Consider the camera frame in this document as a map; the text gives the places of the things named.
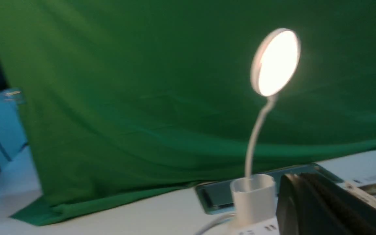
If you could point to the white desk lamp socket base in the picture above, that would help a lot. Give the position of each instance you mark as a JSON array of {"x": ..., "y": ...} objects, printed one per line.
[{"x": 273, "y": 65}]

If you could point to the green backdrop cloth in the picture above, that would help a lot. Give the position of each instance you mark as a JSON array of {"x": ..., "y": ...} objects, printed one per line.
[{"x": 122, "y": 100}]

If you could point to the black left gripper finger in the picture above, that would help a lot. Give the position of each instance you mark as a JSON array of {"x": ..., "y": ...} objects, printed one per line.
[{"x": 311, "y": 204}]

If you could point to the upper white driving book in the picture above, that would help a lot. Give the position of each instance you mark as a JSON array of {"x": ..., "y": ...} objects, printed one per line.
[{"x": 375, "y": 191}]

